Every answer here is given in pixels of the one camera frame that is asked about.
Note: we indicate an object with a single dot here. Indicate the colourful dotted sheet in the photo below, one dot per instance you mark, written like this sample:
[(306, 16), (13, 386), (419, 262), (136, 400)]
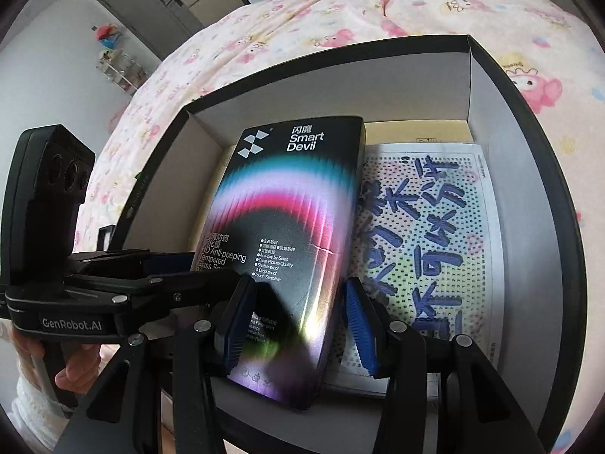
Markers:
[(425, 246)]

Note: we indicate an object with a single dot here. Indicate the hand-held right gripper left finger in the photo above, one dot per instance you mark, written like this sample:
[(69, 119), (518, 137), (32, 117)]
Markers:
[(236, 326)]

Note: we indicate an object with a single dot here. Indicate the small black frame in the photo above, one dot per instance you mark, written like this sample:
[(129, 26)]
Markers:
[(106, 236)]

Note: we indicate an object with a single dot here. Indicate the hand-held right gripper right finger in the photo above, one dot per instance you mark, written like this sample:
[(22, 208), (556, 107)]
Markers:
[(361, 331)]

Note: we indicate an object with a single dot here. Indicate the black cardboard box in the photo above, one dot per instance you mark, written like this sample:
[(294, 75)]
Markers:
[(331, 85)]

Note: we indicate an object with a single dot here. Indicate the pink printed blanket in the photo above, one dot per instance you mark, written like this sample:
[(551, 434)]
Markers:
[(331, 14)]

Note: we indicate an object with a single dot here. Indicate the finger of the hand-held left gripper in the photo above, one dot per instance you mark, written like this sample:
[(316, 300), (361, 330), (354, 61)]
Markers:
[(189, 288), (123, 260)]

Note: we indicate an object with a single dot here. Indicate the black screen protector box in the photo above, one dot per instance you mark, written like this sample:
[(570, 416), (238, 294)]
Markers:
[(293, 198)]

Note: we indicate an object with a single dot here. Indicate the clear storage rack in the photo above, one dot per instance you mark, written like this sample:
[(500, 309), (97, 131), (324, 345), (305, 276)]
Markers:
[(120, 71)]

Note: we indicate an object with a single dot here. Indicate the person's left forearm white sleeve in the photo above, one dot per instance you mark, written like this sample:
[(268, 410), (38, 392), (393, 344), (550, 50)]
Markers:
[(33, 409)]

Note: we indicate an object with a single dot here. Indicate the person's left hand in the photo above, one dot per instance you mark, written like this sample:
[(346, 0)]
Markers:
[(80, 369)]

